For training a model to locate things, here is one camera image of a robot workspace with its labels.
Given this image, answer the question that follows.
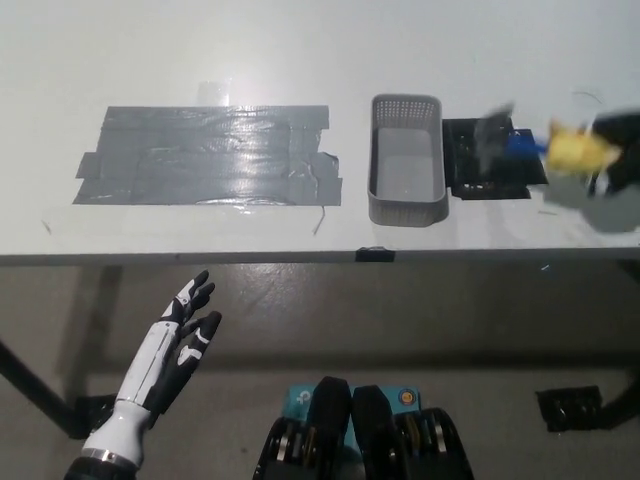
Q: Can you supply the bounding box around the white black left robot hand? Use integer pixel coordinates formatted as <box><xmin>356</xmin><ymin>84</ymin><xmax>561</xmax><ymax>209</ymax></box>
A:
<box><xmin>79</xmin><ymin>269</ymin><xmax>223</xmax><ymax>464</ymax></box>

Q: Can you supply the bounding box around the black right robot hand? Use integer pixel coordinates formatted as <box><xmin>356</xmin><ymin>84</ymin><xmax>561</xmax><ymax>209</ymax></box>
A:
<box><xmin>583</xmin><ymin>106</ymin><xmax>640</xmax><ymax>200</ymax></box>

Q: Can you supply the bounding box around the hammer with yellow handle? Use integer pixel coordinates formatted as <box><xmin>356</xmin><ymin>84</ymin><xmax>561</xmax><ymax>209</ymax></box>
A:
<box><xmin>468</xmin><ymin>101</ymin><xmax>622</xmax><ymax>177</ymax></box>

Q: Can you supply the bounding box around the black robot body with teal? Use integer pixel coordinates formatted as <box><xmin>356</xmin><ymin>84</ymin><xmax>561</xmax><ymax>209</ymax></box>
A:
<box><xmin>252</xmin><ymin>375</ymin><xmax>475</xmax><ymax>480</ymax></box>

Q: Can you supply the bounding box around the black table leg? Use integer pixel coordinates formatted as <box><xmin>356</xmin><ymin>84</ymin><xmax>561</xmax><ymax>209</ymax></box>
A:
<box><xmin>0</xmin><ymin>338</ymin><xmax>84</xmax><ymax>441</ymax></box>

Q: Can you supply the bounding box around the grey plastic basket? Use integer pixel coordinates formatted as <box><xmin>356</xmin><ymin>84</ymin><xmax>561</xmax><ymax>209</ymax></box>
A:
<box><xmin>366</xmin><ymin>93</ymin><xmax>450</xmax><ymax>228</ymax></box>

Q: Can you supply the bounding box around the large grey duct tape patch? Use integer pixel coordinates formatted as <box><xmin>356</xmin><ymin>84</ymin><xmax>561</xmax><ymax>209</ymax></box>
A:
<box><xmin>71</xmin><ymin>104</ymin><xmax>344</xmax><ymax>208</ymax></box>

